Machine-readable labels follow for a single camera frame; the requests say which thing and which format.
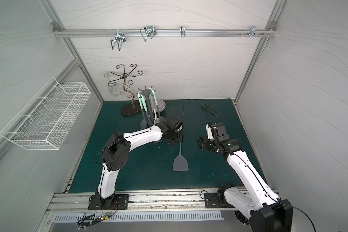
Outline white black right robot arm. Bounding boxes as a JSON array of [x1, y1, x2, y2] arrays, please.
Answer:
[[197, 123, 293, 232]]

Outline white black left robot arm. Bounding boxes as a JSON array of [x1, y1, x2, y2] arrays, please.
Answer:
[[96, 117, 184, 200]]

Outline grey utensil rack stand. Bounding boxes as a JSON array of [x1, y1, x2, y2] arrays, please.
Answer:
[[139, 86, 166, 128]]

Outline metal kitchen tongs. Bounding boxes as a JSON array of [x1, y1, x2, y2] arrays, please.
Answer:
[[202, 100, 219, 117]]

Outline mint grey pointed spatula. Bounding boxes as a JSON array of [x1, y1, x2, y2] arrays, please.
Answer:
[[150, 87, 160, 123]]

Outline lilac bowl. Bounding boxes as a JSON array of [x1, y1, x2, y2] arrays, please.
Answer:
[[157, 99, 166, 113]]

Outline copper swirl glass holder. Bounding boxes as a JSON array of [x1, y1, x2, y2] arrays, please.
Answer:
[[112, 63, 143, 117]]

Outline clear wine glass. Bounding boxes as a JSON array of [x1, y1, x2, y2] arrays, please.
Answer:
[[104, 72, 120, 97]]

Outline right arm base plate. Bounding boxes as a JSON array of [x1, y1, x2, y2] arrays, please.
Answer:
[[203, 192, 224, 208]]

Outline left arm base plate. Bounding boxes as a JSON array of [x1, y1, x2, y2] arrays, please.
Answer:
[[88, 193, 129, 210]]

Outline metal rail hook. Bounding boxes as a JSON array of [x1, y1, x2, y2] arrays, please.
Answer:
[[179, 26, 186, 38], [140, 26, 157, 42], [240, 26, 265, 37], [110, 31, 126, 51]]

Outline white wire basket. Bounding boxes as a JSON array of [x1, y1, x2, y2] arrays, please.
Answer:
[[0, 77, 91, 150]]

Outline green circuit board with wires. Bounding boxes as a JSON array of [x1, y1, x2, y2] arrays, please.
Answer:
[[76, 213, 115, 229]]

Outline aluminium wall rail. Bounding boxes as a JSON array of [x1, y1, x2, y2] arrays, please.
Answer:
[[53, 28, 276, 38]]

